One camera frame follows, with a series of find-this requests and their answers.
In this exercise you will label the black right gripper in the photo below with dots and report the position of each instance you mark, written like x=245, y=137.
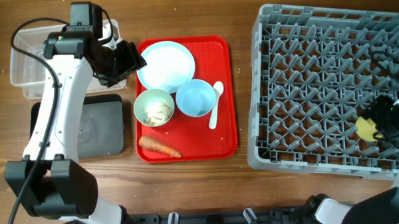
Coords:
x=379, y=118

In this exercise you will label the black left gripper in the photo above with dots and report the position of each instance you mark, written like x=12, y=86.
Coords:
x=125, y=61

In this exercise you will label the yellow plastic cup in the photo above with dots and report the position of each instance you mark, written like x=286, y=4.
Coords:
x=366, y=129

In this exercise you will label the light blue bowl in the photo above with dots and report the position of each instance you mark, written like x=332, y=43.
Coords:
x=195, y=98

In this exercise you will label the white plastic spoon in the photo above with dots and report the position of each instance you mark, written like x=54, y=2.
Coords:
x=218, y=89

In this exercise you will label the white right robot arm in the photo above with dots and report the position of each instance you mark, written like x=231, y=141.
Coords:
x=382, y=208

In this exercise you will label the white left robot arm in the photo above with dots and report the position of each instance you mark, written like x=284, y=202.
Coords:
x=48, y=180

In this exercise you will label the grey dishwasher rack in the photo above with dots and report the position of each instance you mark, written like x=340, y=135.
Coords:
x=314, y=70

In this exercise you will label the light blue plate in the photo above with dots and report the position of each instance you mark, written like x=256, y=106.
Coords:
x=168, y=66

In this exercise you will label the green bowl with food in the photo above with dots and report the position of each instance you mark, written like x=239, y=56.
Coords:
x=154, y=108

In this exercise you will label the black tray bin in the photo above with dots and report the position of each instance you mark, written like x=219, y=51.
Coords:
x=100, y=128

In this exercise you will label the orange carrot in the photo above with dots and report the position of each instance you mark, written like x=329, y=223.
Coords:
x=154, y=145

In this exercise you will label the red plastic tray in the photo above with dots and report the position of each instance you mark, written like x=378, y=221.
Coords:
x=192, y=137

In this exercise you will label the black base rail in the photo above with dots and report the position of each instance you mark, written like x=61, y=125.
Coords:
x=280, y=215

